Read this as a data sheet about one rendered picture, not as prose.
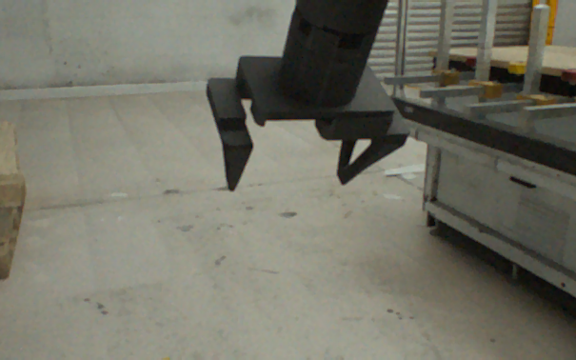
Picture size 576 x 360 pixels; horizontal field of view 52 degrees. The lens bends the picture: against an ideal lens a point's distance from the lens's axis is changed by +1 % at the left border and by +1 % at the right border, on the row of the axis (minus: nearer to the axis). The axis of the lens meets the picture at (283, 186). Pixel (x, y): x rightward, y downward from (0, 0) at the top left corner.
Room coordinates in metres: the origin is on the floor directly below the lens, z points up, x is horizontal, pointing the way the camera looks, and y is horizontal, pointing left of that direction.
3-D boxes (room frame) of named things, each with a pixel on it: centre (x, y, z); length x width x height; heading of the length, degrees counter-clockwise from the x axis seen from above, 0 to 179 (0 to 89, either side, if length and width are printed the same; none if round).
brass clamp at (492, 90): (2.18, -0.74, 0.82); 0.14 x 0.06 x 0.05; 21
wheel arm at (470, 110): (1.91, -0.78, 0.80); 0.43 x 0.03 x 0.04; 111
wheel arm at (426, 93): (2.14, -0.69, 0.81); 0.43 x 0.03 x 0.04; 111
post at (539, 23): (1.97, -0.82, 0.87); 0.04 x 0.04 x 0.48; 21
